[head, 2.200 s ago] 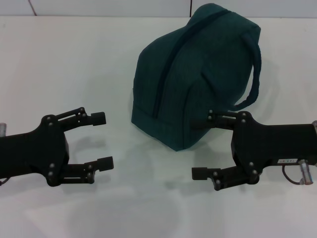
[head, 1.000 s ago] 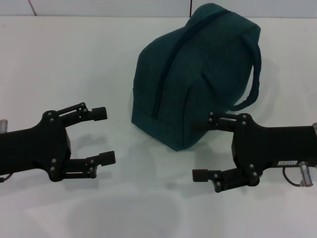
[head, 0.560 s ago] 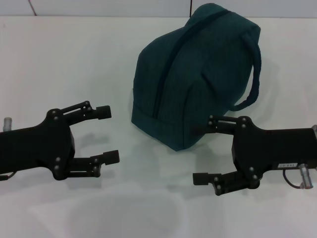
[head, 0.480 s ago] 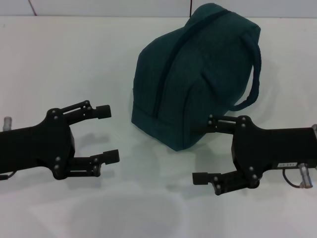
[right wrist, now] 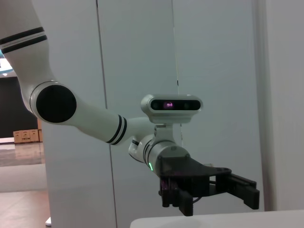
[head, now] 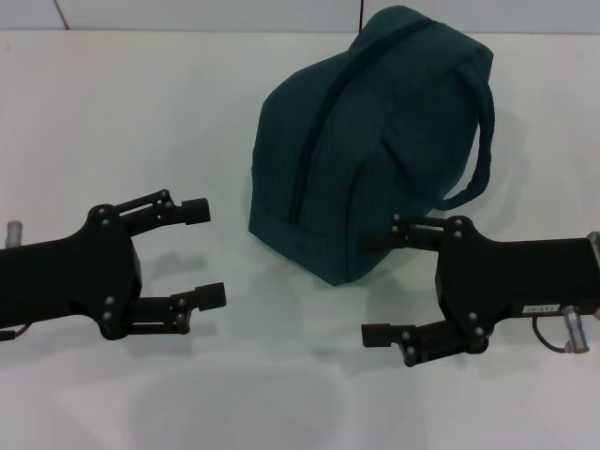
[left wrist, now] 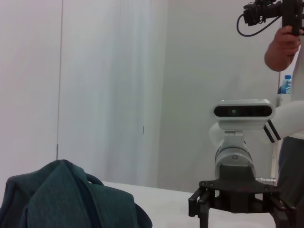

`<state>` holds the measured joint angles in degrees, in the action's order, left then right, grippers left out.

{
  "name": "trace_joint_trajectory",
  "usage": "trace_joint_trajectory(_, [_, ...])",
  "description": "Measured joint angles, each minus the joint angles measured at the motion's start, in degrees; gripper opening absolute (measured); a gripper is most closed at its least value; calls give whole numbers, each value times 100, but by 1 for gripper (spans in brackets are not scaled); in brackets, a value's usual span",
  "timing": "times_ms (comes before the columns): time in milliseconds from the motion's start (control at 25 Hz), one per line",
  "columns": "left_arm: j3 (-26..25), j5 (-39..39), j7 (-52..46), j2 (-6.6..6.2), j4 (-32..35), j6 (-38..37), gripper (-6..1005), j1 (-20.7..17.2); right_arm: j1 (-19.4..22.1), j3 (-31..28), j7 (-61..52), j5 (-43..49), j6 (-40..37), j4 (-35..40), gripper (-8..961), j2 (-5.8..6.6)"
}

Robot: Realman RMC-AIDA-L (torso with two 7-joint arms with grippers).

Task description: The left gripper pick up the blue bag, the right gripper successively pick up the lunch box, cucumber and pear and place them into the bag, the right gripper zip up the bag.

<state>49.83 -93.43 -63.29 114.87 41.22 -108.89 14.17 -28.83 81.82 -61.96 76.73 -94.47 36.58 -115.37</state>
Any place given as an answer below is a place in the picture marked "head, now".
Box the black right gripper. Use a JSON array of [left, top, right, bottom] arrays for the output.
[[360, 213, 599, 368]]

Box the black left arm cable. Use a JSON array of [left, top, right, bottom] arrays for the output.
[[0, 324, 30, 343]]

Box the dark teal insulated lunch bag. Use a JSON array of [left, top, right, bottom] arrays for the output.
[[247, 7, 497, 286]]

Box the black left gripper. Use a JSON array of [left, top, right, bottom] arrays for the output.
[[0, 188, 230, 342]]

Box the right arm cable with connector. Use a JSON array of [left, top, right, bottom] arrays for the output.
[[531, 303, 593, 354]]

